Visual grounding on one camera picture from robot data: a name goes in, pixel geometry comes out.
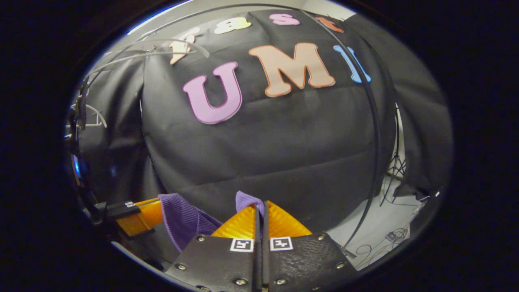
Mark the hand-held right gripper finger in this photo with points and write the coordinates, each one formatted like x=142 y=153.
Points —
x=257 y=263
x=266 y=263

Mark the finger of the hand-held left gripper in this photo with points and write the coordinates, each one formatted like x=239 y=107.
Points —
x=121 y=210

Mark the purple ribbed garment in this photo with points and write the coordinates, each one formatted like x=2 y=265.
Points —
x=186 y=221

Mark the white plastic clothes hanger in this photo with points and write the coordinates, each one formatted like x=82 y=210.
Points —
x=99 y=115

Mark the black clothes rack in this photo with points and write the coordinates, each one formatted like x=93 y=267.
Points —
x=379 y=138

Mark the black backdrop cloth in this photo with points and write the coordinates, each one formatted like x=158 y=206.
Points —
x=284 y=142

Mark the small grey floor box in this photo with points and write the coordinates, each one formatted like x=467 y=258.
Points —
x=392 y=236

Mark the black tripod stand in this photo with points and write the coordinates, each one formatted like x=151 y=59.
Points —
x=397 y=162

